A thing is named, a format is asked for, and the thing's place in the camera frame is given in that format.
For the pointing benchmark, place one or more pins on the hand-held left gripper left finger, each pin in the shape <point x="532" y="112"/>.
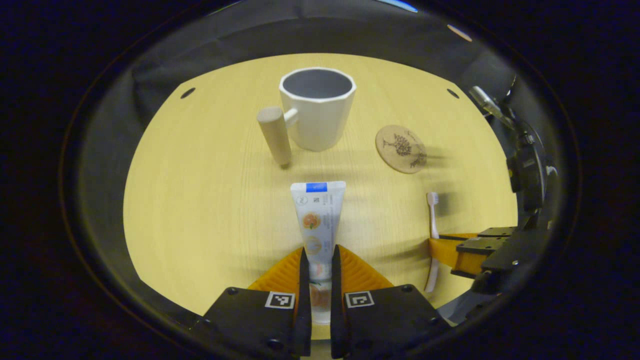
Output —
<point x="303" y="300"/>

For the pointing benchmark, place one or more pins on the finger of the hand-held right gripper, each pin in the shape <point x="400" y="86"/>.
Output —
<point x="500" y="231"/>
<point x="480" y="246"/>

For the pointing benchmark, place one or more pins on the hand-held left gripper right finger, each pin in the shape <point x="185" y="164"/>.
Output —
<point x="336" y="310"/>

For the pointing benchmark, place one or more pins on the white toothbrush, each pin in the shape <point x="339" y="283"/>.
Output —
<point x="434" y="225"/>

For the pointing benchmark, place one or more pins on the white toothpaste tube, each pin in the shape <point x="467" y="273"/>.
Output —
<point x="317" y="220"/>

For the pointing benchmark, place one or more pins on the round cork coaster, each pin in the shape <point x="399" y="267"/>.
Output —
<point x="400" y="149"/>

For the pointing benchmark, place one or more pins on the light wooden desktop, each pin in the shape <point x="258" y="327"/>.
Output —
<point x="200" y="200"/>

